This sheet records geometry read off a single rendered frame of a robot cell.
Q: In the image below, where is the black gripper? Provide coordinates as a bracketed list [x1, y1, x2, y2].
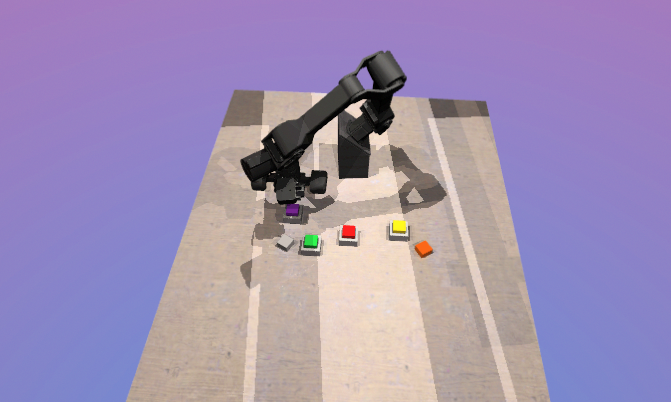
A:
[251, 159, 328, 194]

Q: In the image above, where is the yellow button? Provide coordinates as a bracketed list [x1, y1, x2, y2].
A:
[389, 220, 408, 242]

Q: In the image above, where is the red button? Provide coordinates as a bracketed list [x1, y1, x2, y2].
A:
[339, 225, 358, 247]

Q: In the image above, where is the purple button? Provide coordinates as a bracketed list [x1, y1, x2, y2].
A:
[283, 204, 303, 224]

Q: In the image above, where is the green button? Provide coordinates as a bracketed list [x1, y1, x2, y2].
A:
[301, 235, 322, 256]

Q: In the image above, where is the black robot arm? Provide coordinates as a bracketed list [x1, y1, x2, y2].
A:
[240, 51, 407, 205]

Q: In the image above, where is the orange block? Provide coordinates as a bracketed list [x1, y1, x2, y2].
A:
[415, 240, 433, 258]

